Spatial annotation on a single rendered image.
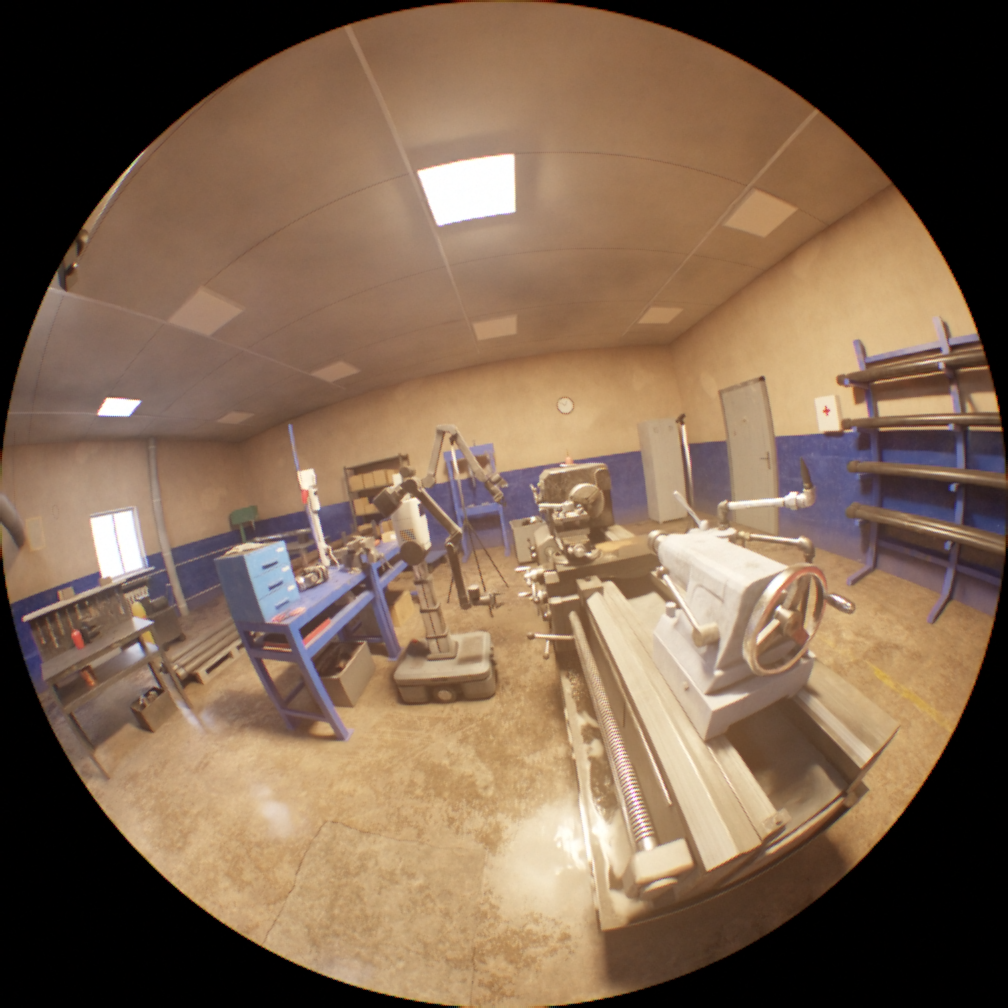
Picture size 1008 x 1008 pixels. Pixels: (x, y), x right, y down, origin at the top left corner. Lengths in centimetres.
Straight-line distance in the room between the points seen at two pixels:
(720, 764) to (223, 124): 289
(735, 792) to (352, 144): 279
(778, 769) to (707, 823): 29
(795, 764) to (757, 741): 13
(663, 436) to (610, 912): 572
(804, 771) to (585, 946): 91
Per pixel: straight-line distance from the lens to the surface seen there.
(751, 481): 512
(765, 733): 94
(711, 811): 65
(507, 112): 222
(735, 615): 65
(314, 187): 243
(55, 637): 369
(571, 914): 144
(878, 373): 334
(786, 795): 85
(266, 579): 197
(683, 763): 70
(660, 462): 570
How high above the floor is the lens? 142
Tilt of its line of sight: 7 degrees down
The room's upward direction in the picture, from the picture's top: 10 degrees counter-clockwise
